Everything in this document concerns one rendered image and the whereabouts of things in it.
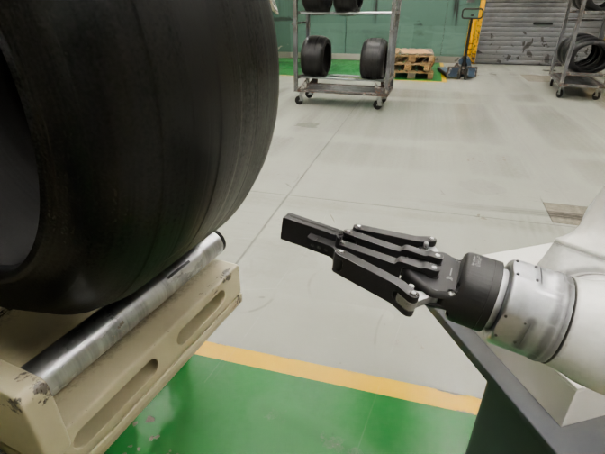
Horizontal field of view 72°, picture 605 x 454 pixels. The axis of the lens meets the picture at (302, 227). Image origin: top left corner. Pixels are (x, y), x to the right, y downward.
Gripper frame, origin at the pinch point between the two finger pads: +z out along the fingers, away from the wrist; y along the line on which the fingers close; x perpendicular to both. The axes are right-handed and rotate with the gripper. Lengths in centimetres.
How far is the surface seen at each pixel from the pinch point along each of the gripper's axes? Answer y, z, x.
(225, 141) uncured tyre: 5.0, 8.8, -10.3
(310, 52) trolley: -512, 209, 61
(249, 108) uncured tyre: 0.5, 8.8, -12.8
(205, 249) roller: -5.8, 18.5, 12.7
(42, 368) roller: 21.5, 19.2, 12.3
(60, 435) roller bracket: 24.5, 13.9, 15.5
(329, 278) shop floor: -130, 29, 106
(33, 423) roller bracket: 26.1, 14.5, 11.9
